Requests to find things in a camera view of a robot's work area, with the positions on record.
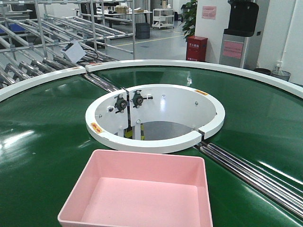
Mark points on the steel conveyor rollers right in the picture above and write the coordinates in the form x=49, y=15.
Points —
x=279, y=191

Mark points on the grey stand with pink sign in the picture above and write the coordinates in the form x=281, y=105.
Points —
x=234, y=50

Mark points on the green potted plant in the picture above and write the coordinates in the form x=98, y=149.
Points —
x=189, y=18

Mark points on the red fire cabinet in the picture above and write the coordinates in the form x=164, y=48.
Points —
x=196, y=48

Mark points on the white rolling cart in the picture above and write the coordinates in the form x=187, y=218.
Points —
x=163, y=18

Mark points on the pink plastic bin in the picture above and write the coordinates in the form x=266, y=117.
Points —
x=132, y=189

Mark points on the wire waste basket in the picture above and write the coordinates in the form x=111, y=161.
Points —
x=281, y=74

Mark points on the black box on stand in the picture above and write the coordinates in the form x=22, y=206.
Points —
x=243, y=18

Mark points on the white outer conveyor rim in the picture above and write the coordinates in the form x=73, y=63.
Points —
x=16, y=88

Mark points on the black crate on floor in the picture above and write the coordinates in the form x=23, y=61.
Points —
x=142, y=30

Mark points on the pink wall notice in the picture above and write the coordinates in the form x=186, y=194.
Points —
x=209, y=12

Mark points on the white control box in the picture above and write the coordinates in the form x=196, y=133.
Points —
x=73, y=51

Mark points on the steel roller rack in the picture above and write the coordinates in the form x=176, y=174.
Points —
x=33, y=33

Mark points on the green circular conveyor belt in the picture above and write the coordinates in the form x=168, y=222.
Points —
x=44, y=144

